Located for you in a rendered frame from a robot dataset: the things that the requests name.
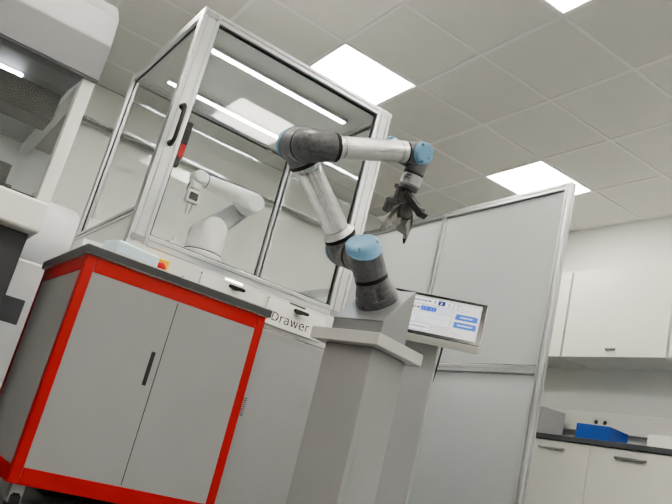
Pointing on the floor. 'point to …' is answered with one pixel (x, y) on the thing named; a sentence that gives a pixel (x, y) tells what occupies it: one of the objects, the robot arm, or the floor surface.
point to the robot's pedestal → (349, 417)
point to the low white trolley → (125, 383)
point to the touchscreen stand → (407, 427)
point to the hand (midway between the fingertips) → (393, 238)
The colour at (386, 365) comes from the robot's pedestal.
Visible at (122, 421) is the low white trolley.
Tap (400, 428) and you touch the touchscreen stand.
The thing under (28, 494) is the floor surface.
